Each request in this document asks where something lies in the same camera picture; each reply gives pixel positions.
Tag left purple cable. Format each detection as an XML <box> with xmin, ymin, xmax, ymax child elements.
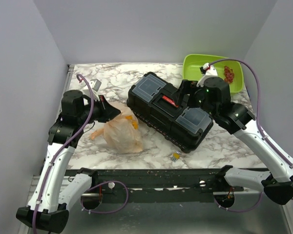
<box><xmin>32</xmin><ymin>74</ymin><xmax>129</xmax><ymax>234</ymax></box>

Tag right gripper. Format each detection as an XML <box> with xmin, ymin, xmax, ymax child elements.
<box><xmin>171</xmin><ymin>78</ymin><xmax>218</xmax><ymax>117</ymax></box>

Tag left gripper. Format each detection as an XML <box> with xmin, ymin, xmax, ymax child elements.
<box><xmin>78</xmin><ymin>95</ymin><xmax>122</xmax><ymax>126</ymax></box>

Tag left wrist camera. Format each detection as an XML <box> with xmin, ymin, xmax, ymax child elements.
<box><xmin>82</xmin><ymin>79</ymin><xmax>102</xmax><ymax>101</ymax></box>

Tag translucent orange plastic bag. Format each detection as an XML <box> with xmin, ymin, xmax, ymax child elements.
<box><xmin>89</xmin><ymin>102</ymin><xmax>144</xmax><ymax>154</ymax></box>

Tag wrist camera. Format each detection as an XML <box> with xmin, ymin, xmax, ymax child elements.
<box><xmin>196</xmin><ymin>63</ymin><xmax>218</xmax><ymax>87</ymax></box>
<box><xmin>82</xmin><ymin>79</ymin><xmax>102</xmax><ymax>101</ymax></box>

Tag red fake grapes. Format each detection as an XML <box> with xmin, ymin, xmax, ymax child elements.
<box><xmin>224</xmin><ymin>66</ymin><xmax>235</xmax><ymax>84</ymax></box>

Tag black front mounting rail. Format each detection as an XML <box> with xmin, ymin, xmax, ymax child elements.
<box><xmin>95</xmin><ymin>169</ymin><xmax>258</xmax><ymax>204</ymax></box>

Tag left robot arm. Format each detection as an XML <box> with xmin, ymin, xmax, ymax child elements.
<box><xmin>16</xmin><ymin>90</ymin><xmax>121</xmax><ymax>234</ymax></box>

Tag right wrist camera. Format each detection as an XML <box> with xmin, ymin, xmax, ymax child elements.
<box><xmin>196</xmin><ymin>63</ymin><xmax>218</xmax><ymax>87</ymax></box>

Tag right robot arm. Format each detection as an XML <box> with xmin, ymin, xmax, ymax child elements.
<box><xmin>172</xmin><ymin>77</ymin><xmax>293</xmax><ymax>205</ymax></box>

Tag black plastic toolbox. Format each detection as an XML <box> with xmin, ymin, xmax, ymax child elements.
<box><xmin>126</xmin><ymin>72</ymin><xmax>213</xmax><ymax>153</ymax></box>

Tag green plastic basin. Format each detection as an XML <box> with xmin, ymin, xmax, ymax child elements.
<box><xmin>183</xmin><ymin>54</ymin><xmax>244</xmax><ymax>94</ymax></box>

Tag small yellow fuse pack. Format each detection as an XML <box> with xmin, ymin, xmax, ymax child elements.
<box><xmin>170</xmin><ymin>151</ymin><xmax>181</xmax><ymax>162</ymax></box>

